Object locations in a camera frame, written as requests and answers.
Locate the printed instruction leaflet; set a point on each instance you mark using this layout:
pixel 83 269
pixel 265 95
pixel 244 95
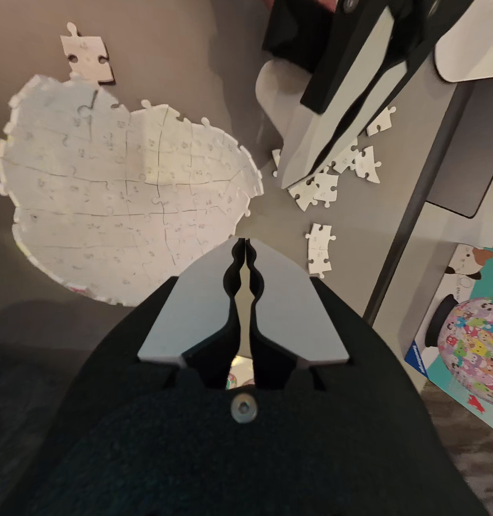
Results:
pixel 240 372

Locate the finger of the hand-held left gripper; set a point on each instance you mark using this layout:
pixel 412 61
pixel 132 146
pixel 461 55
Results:
pixel 283 105
pixel 351 113

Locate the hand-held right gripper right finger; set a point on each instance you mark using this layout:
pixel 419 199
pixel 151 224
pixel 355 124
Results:
pixel 299 314

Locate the colourful puzzle ball box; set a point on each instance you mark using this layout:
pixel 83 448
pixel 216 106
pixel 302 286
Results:
pixel 464 339

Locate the partly built white puzzle ball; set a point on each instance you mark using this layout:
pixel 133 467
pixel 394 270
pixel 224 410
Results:
pixel 117 193

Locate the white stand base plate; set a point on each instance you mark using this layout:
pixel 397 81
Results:
pixel 472 40

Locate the puzzle pieces group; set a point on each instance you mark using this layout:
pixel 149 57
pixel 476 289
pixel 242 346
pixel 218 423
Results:
pixel 319 250

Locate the single white puzzle piece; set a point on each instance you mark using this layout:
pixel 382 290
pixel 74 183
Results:
pixel 85 55

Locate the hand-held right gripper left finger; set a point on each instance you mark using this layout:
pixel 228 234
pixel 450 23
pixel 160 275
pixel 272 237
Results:
pixel 190 314

